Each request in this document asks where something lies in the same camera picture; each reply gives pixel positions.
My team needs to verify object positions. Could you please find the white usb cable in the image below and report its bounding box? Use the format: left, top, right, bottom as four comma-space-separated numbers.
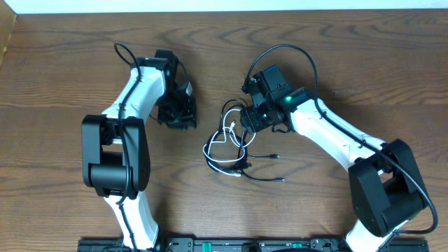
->
202, 108, 257, 177

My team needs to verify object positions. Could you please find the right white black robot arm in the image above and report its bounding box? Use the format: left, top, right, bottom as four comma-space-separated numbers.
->
241, 86, 430, 251

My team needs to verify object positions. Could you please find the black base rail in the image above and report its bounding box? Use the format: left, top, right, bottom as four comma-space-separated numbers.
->
76, 237, 431, 252

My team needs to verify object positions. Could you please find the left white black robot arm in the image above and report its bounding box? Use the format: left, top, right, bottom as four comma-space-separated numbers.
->
78, 51, 197, 251

